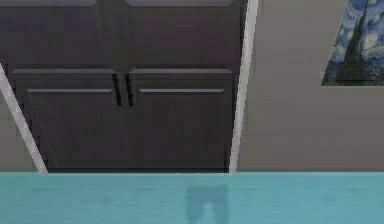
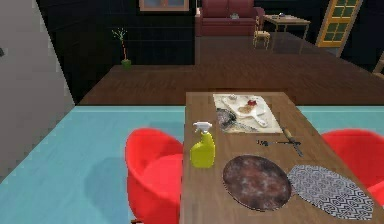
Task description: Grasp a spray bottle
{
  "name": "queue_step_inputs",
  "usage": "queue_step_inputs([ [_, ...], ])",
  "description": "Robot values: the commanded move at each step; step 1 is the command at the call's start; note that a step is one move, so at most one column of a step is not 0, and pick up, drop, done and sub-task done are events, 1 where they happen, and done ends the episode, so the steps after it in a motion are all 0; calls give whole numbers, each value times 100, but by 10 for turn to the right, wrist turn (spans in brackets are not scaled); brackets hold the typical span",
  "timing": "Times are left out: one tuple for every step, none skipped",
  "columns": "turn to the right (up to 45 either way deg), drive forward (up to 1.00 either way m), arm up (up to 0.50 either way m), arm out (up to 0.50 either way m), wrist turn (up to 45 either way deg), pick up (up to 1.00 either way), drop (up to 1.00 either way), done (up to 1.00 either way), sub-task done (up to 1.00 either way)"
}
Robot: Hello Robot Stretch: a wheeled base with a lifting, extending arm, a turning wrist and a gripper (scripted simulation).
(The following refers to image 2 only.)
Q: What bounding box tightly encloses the red round chair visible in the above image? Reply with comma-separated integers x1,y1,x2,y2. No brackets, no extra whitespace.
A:
124,127,185,224
320,128,384,207

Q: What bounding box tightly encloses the dark red sofa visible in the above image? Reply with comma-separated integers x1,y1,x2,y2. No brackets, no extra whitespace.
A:
194,0,266,37

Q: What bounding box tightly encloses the brown wooden dining table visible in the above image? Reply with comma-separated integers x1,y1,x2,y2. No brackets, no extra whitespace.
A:
178,91,384,224

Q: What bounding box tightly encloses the black white patterned round placemat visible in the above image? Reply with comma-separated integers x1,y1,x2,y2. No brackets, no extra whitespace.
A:
286,164,375,222

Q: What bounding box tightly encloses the white paddle serving board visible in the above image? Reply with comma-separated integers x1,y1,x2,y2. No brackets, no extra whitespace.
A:
221,95,269,128

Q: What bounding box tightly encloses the wooden handled knife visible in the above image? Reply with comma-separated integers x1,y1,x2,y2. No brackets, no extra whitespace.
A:
279,125,305,158

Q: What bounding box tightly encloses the brown mottled round placemat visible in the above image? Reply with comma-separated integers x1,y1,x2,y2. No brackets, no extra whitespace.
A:
222,154,293,212

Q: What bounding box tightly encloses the yellow spray bottle white trigger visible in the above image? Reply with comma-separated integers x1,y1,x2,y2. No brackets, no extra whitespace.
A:
189,121,217,169

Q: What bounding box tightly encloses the yellow glazed room door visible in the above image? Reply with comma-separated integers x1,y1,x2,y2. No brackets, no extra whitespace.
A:
315,0,364,49

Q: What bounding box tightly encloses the green potted house plant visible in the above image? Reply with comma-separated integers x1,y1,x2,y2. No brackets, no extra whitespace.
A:
111,27,133,70

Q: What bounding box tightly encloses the framed wall picture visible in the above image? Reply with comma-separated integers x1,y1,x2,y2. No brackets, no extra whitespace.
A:
138,0,190,13

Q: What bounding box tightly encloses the black fork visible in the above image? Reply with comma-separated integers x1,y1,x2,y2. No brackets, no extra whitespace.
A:
256,139,302,147

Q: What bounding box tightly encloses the small wooden side table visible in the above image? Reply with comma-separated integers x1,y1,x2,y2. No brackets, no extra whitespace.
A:
262,13,311,41

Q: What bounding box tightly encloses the pale wooden chair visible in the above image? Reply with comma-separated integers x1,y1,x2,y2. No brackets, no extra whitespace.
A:
252,15,271,51

